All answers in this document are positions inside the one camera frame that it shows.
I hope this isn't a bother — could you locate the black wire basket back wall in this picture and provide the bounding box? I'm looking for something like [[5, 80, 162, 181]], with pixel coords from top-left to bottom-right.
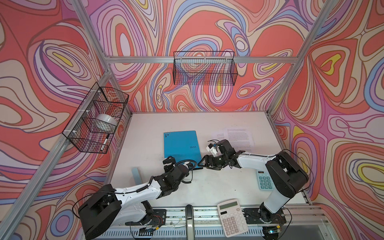
[[173, 50, 238, 86]]

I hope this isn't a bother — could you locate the blue clip folder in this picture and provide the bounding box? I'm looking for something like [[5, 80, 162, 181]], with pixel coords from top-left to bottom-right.
[[164, 131, 202, 164]]

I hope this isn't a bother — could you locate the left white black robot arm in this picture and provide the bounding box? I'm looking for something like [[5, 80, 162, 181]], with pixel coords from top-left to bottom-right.
[[78, 157, 197, 240]]

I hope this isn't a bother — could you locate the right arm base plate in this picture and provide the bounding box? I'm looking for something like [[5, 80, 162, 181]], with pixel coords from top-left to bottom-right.
[[243, 208, 287, 225]]

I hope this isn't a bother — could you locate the black wire basket left wall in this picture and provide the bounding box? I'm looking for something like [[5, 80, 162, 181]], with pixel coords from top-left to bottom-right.
[[62, 83, 129, 154]]

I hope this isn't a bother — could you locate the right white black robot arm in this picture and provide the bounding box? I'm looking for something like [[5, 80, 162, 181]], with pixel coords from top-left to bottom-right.
[[198, 140, 310, 224]]

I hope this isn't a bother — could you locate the black white marker pen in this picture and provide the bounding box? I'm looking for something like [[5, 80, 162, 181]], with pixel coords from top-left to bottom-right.
[[100, 134, 110, 152]]

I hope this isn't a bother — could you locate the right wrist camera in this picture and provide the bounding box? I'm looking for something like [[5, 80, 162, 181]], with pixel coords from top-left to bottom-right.
[[206, 144, 218, 157]]

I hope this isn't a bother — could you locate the white desktop calculator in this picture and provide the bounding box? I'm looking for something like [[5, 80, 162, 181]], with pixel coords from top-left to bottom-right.
[[217, 199, 249, 238]]

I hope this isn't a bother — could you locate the black centre post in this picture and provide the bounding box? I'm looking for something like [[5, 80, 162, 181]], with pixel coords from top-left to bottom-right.
[[185, 205, 195, 240]]

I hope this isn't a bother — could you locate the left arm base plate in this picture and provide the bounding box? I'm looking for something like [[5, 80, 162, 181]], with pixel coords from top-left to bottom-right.
[[125, 209, 167, 228]]

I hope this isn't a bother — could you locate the black wire basket wall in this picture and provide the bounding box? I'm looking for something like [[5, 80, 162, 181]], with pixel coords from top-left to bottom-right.
[[62, 83, 129, 154], [173, 50, 238, 86]]

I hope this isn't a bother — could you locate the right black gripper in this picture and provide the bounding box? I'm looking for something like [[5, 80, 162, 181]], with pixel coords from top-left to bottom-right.
[[197, 153, 228, 170]]

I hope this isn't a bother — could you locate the printed paper sheet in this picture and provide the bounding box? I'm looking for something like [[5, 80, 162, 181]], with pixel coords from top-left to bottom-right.
[[223, 127, 255, 153]]

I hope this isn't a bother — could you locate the teal calculator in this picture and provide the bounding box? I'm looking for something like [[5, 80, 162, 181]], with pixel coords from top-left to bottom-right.
[[257, 170, 275, 191]]

